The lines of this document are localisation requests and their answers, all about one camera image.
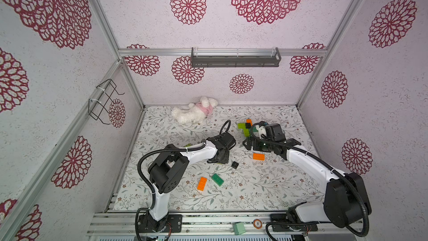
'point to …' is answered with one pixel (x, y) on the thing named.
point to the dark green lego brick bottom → (217, 180)
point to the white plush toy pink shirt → (196, 113)
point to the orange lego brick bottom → (202, 183)
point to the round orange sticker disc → (257, 223)
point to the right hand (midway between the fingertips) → (249, 141)
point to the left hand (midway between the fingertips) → (221, 159)
